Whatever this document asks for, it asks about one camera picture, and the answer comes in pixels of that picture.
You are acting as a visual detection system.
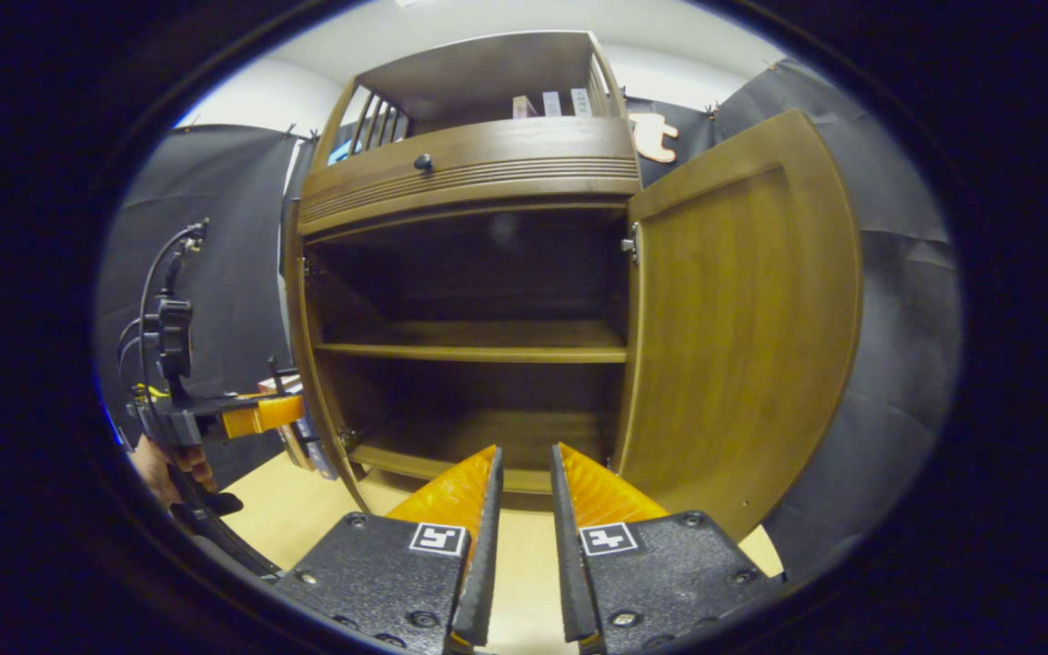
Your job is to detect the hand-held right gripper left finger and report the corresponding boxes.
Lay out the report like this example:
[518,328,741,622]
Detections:
[272,444,505,655]

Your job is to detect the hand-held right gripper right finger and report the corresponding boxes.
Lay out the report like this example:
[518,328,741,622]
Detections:
[550,442,785,655]

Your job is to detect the wooden inner cabinet shelf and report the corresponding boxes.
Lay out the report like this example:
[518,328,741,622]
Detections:
[312,319,629,366]

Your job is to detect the wooden cabinet drawer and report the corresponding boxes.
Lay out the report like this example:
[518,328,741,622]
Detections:
[297,116,642,238]

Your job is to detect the black backdrop cloth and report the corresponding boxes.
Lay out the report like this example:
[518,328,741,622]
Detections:
[95,58,963,585]

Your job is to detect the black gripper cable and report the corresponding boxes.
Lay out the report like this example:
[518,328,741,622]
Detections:
[116,217,212,402]

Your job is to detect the small pile of books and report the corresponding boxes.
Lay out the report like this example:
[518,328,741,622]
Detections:
[258,376,340,481]

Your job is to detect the wooden double-door shoe cabinet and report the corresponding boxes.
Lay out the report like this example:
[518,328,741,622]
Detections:
[282,30,864,543]

